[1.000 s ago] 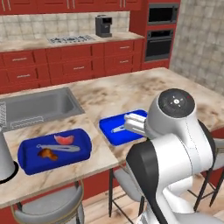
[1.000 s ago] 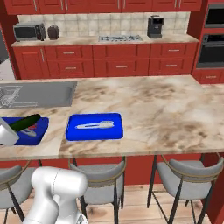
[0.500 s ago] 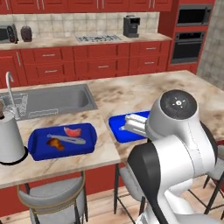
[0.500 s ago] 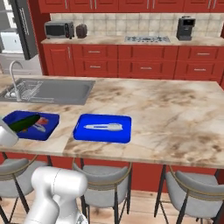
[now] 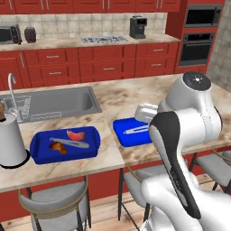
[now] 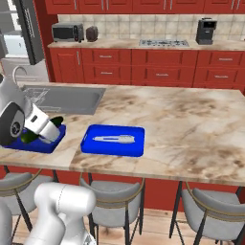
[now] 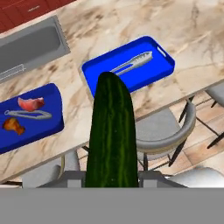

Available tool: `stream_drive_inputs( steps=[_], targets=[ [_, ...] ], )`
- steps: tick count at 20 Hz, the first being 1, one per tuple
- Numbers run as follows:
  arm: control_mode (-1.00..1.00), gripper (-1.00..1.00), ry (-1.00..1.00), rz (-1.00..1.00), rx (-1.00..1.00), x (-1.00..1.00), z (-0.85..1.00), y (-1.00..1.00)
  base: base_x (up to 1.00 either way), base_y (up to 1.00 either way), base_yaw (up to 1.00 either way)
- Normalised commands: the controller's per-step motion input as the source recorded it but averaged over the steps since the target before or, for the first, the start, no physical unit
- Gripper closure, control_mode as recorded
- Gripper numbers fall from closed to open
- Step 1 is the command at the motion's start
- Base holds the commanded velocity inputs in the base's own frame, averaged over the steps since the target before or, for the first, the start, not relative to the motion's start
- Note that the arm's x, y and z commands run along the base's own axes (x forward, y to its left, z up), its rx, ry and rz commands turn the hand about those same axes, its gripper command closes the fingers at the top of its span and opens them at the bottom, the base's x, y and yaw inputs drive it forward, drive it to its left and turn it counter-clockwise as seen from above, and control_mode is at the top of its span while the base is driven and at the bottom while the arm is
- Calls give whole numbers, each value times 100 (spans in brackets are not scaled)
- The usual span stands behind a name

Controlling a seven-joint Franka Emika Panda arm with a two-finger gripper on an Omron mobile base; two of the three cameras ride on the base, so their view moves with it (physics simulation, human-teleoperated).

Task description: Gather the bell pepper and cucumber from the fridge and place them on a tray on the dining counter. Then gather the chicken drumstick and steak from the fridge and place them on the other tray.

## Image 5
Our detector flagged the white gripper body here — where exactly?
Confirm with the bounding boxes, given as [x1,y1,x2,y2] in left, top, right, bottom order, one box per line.
[134,102,159,124]

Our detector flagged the blue tray with tongs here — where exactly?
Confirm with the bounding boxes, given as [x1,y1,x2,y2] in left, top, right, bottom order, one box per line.
[112,116,154,148]

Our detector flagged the pink raw steak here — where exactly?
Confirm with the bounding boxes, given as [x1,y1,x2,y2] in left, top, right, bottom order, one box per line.
[66,129,87,142]

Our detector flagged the red counter base panel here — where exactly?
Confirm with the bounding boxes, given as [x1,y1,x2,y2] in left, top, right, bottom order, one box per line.
[0,144,231,224]

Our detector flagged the brown chicken drumstick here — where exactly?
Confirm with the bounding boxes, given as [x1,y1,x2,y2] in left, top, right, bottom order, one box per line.
[48,141,68,155]

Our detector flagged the blue tray with food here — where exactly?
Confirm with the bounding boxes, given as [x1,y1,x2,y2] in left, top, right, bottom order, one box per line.
[29,125,102,166]

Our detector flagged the silver tongs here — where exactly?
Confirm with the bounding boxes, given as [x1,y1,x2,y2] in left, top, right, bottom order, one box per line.
[123,125,151,135]

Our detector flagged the red lower cupboards run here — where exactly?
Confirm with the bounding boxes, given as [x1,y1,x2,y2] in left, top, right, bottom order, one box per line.
[0,42,181,92]

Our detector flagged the red cupboards run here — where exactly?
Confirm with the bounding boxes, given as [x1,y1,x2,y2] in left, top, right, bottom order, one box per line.
[0,42,181,92]
[0,0,182,15]

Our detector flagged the grey stool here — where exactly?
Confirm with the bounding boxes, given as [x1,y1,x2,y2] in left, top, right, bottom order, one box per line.
[18,176,92,231]
[189,149,231,194]
[117,163,189,231]

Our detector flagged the silver knife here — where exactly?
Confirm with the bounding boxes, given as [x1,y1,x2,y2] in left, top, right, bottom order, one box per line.
[49,136,91,150]

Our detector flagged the black built-in oven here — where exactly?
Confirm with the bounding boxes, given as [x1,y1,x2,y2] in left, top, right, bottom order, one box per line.
[178,32,216,68]

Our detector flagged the grey sink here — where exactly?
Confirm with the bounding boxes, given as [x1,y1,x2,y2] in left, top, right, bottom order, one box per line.
[0,86,104,125]

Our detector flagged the silver gas hob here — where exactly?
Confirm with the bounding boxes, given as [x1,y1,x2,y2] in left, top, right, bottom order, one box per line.
[79,35,130,45]

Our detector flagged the black coffee machine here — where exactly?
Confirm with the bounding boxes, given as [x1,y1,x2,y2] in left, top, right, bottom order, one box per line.
[129,15,149,40]

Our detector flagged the red tall oven cabinet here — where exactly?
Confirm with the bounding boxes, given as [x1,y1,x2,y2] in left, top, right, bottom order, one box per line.
[164,0,226,75]

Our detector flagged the black microwave oven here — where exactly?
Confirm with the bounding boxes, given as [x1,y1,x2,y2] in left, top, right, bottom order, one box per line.
[183,4,224,29]

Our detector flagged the red upper cupboards run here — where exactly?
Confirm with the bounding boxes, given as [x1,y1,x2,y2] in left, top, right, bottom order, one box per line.
[0,0,182,15]

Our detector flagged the silver tap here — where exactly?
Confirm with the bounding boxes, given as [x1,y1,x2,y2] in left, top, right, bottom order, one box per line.
[6,72,24,123]

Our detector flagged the white paper towel roll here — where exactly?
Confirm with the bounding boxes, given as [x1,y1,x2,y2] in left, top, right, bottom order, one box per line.
[0,113,28,167]

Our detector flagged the dark brown jar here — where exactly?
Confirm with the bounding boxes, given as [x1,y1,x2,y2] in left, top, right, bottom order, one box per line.
[23,26,38,44]

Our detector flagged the black paper towel holder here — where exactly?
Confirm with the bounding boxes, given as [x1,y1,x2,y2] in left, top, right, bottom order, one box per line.
[0,101,32,170]

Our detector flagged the silver toaster oven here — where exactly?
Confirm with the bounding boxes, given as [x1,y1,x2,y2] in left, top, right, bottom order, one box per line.
[0,23,23,46]

